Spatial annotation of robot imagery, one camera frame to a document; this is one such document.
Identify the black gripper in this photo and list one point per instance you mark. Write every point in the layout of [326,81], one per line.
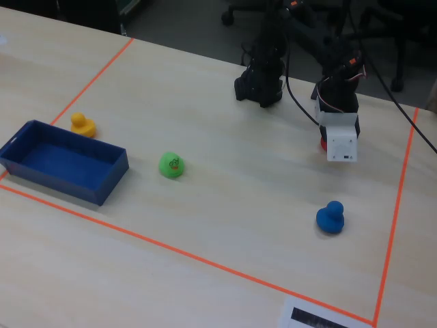
[322,134]

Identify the red rubber duck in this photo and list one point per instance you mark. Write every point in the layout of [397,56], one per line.
[323,145]

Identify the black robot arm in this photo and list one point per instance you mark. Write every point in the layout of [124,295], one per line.
[263,68]

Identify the blue rubber duck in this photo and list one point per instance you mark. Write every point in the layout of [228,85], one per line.
[330,220]

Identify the green rubber duck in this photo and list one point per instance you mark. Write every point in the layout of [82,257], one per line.
[171,165]

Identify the yellow rubber duck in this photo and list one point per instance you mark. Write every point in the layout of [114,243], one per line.
[82,126]

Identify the blue plastic box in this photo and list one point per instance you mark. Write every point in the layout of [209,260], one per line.
[65,160]

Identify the black office chair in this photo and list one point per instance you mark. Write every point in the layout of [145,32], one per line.
[397,83]

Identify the orange tape strip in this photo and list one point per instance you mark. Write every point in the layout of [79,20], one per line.
[397,205]
[104,68]
[170,248]

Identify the white paper with black bar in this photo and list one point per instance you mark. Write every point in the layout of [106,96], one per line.
[286,314]

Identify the white camera box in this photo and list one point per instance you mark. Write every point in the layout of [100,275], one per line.
[341,143]

